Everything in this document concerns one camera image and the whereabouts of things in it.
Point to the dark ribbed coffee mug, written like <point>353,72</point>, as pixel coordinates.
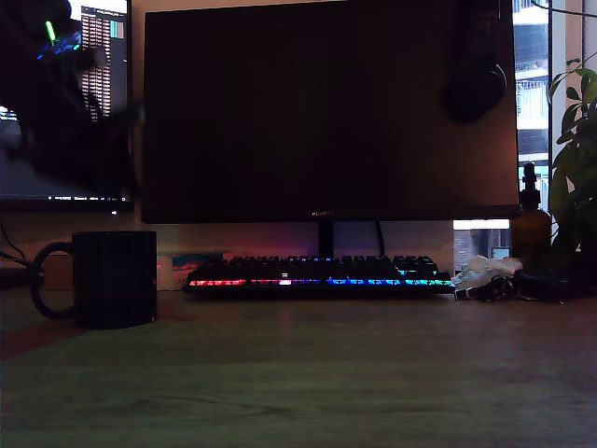
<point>116,280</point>

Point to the lit computer monitor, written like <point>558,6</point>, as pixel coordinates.
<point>100,28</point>

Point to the black monitor foot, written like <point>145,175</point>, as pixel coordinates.
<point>18,279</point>

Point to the white box with printed picture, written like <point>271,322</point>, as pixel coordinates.
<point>196,266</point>

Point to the large dark computer monitor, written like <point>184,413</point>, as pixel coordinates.
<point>303,116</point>

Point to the backlit black mechanical keyboard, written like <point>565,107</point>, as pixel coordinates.
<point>326,275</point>

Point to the black headphones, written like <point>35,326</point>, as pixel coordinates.
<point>476,93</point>

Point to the crumpled white tissue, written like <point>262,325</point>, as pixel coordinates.
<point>485,267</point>

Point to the black key bunch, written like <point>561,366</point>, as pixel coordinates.
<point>496,288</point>

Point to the amber glass pump bottle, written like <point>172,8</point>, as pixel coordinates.
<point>531,228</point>

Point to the black pouch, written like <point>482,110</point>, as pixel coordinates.
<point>545,282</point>

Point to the green leafy house plant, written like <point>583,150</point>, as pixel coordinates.
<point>576,177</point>

